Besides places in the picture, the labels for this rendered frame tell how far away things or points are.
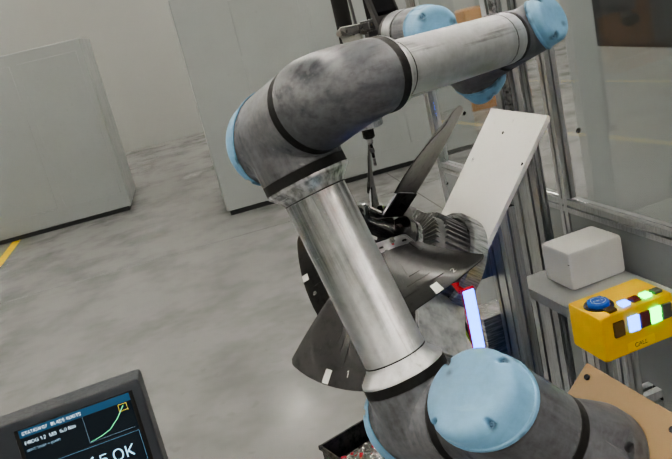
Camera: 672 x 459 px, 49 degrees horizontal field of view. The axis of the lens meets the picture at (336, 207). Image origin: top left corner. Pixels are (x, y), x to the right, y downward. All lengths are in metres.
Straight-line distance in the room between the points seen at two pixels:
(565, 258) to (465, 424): 1.22
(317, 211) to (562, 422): 0.38
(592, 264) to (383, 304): 1.19
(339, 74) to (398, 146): 6.51
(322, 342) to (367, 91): 0.94
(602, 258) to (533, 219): 0.28
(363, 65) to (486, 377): 0.38
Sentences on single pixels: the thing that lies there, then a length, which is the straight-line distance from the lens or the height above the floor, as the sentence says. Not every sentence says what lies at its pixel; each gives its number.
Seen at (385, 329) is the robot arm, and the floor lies 1.32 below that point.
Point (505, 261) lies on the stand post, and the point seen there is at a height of 1.01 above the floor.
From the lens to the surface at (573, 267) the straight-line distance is 2.04.
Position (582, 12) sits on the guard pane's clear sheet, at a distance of 2.10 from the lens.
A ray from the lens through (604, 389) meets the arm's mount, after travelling 1.06.
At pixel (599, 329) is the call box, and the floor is 1.05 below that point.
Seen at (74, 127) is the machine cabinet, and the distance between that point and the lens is 8.64.
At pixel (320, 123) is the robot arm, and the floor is 1.59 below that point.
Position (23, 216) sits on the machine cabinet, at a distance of 8.90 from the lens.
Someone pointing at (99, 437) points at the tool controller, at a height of 1.20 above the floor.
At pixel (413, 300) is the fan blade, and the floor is 1.15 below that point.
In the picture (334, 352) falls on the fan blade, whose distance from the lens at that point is 1.69.
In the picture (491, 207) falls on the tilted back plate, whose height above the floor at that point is 1.18.
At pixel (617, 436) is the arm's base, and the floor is 1.17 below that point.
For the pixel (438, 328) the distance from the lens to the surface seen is 1.65.
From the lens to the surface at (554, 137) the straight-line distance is 2.30.
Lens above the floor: 1.72
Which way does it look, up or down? 15 degrees down
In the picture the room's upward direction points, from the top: 13 degrees counter-clockwise
